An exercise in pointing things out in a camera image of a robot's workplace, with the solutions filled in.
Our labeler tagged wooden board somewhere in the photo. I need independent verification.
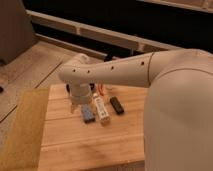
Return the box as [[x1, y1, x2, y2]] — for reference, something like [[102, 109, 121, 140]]
[[38, 84, 147, 171]]

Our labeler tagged orange small object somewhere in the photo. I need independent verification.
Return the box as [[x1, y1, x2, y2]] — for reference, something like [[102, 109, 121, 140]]
[[98, 84, 104, 96]]

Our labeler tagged yellow green cloth mat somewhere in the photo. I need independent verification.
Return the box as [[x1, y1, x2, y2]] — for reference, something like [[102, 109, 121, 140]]
[[0, 89, 49, 171]]

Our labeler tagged blue rectangular block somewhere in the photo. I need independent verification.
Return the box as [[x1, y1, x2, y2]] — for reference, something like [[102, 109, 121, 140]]
[[81, 105, 95, 123]]

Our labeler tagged white window frame rail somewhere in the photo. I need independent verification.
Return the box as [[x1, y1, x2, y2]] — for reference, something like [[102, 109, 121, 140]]
[[25, 9, 213, 54]]

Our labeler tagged white tube with label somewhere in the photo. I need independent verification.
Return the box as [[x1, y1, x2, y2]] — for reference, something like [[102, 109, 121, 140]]
[[93, 93, 110, 125]]

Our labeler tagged black rectangular block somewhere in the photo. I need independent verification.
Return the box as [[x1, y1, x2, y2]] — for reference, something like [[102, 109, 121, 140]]
[[110, 97, 124, 114]]

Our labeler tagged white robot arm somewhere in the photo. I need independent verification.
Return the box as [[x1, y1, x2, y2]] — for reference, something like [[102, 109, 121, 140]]
[[59, 49, 213, 171]]

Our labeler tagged dark ceramic bowl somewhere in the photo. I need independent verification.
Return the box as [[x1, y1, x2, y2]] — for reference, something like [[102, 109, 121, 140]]
[[66, 84, 70, 93]]

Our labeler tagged grey cabinet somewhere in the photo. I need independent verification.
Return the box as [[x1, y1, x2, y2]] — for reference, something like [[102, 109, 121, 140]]
[[0, 0, 37, 64]]

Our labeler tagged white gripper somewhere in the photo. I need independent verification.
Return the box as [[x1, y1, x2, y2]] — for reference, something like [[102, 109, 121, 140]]
[[69, 84, 92, 114]]

